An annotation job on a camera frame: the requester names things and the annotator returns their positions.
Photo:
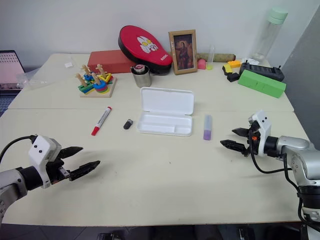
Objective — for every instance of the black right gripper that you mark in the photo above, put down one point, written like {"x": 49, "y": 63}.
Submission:
{"x": 253, "y": 145}

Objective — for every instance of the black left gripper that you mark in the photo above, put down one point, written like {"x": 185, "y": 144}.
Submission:
{"x": 56, "y": 170}

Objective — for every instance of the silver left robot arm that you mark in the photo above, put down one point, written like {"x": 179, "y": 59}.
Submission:
{"x": 11, "y": 183}

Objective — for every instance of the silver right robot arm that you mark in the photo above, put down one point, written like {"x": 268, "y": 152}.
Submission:
{"x": 297, "y": 150}

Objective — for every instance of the clear tube with purple cap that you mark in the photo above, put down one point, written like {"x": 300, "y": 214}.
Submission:
{"x": 207, "y": 127}

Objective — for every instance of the white plastic case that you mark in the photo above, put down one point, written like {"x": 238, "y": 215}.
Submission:
{"x": 166, "y": 110}

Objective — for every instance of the red and black paddle case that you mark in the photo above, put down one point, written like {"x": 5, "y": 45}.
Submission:
{"x": 143, "y": 47}

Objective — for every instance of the red and white marker pen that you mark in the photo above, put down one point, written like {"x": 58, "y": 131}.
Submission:
{"x": 101, "y": 121}

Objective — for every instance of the green foam block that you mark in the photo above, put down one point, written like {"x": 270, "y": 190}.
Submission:
{"x": 261, "y": 83}

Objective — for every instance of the small black block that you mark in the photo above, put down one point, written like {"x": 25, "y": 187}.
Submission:
{"x": 232, "y": 77}

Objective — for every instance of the yellow block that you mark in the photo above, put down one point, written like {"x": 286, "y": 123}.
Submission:
{"x": 228, "y": 68}

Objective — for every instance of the black remote controller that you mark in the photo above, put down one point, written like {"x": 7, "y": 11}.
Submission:
{"x": 265, "y": 71}

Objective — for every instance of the orange toy brick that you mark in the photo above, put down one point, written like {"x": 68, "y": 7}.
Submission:
{"x": 235, "y": 63}

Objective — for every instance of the small yellow-green cap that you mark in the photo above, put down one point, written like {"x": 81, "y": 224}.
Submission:
{"x": 209, "y": 67}

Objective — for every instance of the colourful wooden stacking toy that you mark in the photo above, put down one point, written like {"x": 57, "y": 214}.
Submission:
{"x": 98, "y": 86}

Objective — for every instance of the white round coiled item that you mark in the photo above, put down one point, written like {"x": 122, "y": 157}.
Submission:
{"x": 251, "y": 61}

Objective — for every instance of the pink foam block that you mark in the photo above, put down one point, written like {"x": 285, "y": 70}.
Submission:
{"x": 202, "y": 64}

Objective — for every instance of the rolled bamboo mat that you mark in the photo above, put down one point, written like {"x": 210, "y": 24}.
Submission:
{"x": 223, "y": 57}

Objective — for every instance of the clear plastic tube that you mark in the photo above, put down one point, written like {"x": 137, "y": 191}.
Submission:
{"x": 212, "y": 53}

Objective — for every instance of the clear plastic bag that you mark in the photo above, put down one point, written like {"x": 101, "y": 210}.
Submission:
{"x": 33, "y": 78}

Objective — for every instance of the small white packet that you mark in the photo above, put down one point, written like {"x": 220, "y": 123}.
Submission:
{"x": 68, "y": 64}

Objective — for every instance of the red rectangular box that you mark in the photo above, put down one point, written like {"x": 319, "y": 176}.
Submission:
{"x": 107, "y": 61}

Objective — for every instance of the stainless steel cup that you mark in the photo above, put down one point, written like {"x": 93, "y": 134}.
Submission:
{"x": 142, "y": 77}

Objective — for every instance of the clear bottle with green lid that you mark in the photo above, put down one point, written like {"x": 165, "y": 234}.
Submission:
{"x": 268, "y": 35}

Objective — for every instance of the laptop computer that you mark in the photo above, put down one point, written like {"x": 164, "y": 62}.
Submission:
{"x": 10, "y": 70}

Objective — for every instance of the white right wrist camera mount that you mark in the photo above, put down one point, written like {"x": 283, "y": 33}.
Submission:
{"x": 264, "y": 125}

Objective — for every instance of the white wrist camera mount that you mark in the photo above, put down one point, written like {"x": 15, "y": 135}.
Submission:
{"x": 40, "y": 150}
{"x": 264, "y": 125}

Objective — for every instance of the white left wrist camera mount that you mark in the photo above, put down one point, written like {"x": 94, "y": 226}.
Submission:
{"x": 40, "y": 150}

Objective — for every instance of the wooden picture frame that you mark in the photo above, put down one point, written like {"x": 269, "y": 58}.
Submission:
{"x": 183, "y": 51}

